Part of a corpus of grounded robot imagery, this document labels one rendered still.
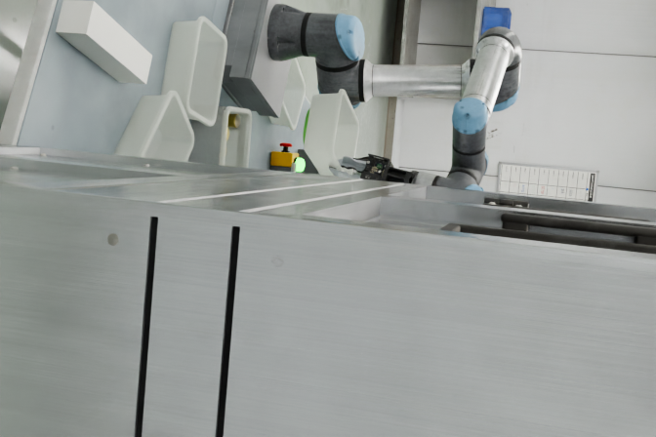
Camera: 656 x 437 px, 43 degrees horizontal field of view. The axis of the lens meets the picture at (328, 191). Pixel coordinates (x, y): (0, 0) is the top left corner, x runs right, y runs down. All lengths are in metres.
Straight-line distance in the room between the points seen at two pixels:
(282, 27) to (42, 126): 0.87
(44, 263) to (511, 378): 0.34
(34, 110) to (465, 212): 0.86
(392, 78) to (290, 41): 0.29
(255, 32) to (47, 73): 0.78
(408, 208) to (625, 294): 0.38
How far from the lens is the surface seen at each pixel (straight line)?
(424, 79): 2.25
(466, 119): 1.85
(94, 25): 1.55
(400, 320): 0.56
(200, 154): 2.06
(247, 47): 2.18
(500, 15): 7.54
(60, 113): 1.58
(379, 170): 1.90
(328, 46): 2.20
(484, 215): 0.88
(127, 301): 0.63
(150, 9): 1.86
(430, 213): 0.88
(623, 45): 8.14
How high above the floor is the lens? 1.60
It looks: 15 degrees down
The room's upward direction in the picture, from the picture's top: 96 degrees clockwise
